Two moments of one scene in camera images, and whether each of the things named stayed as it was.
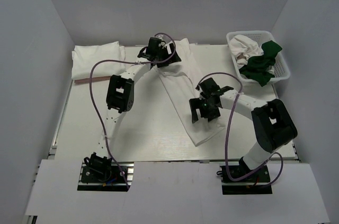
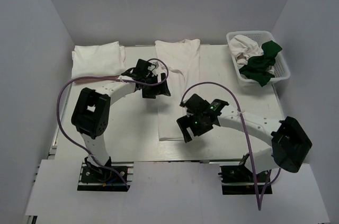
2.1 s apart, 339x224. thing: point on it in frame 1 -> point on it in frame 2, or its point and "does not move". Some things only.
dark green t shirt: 258,65 does not move
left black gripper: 173,58 -> 162,89
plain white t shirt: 243,48 does not move
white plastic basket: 280,68 does not move
